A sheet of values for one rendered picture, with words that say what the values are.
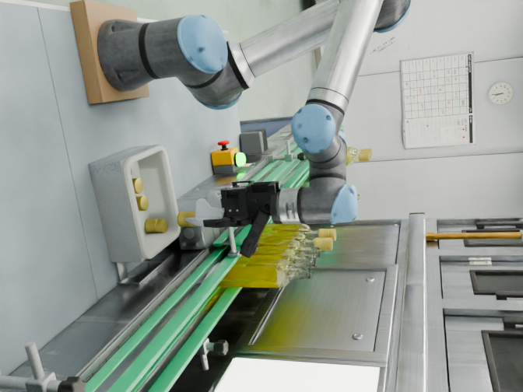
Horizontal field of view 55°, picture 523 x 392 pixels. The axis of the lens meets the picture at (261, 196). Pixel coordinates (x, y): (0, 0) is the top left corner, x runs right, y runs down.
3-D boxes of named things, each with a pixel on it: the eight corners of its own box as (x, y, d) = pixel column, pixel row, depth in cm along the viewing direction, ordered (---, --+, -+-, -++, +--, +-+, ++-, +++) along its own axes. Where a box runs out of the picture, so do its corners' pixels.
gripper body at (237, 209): (229, 181, 109) (282, 178, 105) (235, 218, 111) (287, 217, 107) (216, 190, 102) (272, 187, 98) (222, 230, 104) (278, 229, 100)
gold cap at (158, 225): (152, 218, 122) (168, 218, 120) (152, 233, 121) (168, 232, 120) (144, 218, 118) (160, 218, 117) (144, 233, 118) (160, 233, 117)
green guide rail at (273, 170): (208, 219, 125) (237, 218, 122) (207, 215, 124) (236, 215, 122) (328, 115, 284) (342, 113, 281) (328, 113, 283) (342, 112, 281)
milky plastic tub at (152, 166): (111, 263, 108) (146, 263, 105) (89, 162, 102) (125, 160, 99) (151, 233, 124) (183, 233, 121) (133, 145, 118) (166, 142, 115)
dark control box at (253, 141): (240, 155, 186) (262, 153, 184) (237, 134, 184) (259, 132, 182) (247, 150, 194) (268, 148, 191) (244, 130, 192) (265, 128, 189)
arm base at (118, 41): (92, 13, 100) (136, 5, 97) (131, 26, 115) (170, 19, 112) (102, 89, 102) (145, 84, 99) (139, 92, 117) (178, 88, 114)
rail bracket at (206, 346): (167, 372, 105) (226, 376, 101) (162, 344, 103) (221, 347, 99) (176, 361, 109) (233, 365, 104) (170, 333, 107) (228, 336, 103)
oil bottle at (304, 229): (238, 249, 145) (310, 248, 138) (235, 231, 143) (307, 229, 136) (244, 241, 150) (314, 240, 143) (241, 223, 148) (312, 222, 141)
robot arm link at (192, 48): (147, 8, 102) (208, -2, 98) (176, 44, 114) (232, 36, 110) (141, 61, 99) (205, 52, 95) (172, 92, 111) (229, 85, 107)
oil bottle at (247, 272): (206, 287, 124) (289, 288, 117) (203, 267, 122) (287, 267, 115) (215, 277, 129) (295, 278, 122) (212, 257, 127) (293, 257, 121)
